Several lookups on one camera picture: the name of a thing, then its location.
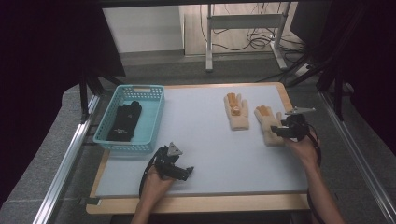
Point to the beige glove with orange fingers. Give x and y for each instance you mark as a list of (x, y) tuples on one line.
[(269, 127), (238, 119)]

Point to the teal plastic basket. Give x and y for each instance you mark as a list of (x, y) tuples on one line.
[(151, 121)]

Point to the white cabinet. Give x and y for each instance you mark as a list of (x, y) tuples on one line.
[(143, 29)]

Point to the person's right hand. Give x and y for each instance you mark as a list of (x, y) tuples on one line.
[(303, 151)]

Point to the white foam mat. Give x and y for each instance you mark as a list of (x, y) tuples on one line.
[(211, 149)]

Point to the black glove with white print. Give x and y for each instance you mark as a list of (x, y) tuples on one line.
[(123, 124)]

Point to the aluminium rail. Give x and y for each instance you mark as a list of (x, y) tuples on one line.
[(62, 174), (358, 155)]

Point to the black metal stand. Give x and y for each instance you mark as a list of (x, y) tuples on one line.
[(85, 93), (327, 71)]

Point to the dark curtain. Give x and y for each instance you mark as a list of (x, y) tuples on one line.
[(46, 62), (370, 62)]

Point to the white metal desk frame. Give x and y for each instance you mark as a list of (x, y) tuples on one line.
[(246, 21)]

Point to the black tape piece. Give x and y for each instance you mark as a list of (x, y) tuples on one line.
[(90, 201)]

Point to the person's left hand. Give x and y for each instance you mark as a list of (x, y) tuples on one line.
[(155, 186)]

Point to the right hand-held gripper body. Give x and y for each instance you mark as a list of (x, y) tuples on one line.
[(295, 124)]

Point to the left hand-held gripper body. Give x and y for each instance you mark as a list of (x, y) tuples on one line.
[(168, 161)]

